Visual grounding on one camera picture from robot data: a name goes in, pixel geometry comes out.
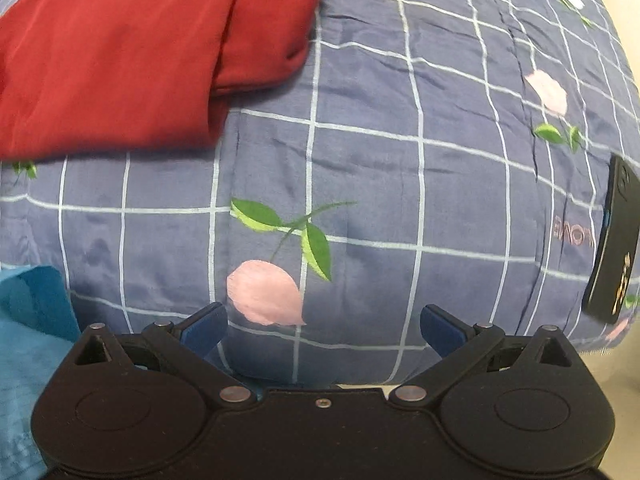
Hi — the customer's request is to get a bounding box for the red long-sleeve shirt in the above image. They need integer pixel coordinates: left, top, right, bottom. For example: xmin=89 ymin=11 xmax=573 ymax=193
xmin=1 ymin=0 xmax=319 ymax=162

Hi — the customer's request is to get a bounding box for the blue cloth garment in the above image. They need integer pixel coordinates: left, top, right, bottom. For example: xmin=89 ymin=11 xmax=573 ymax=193
xmin=0 ymin=266 xmax=80 ymax=479

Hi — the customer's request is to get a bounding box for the black phone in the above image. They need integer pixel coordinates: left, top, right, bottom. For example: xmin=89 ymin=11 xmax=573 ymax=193
xmin=582 ymin=155 xmax=639 ymax=324

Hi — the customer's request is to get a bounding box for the blue checked floral quilt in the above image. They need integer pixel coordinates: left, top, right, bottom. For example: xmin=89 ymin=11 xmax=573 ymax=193
xmin=1 ymin=0 xmax=639 ymax=384

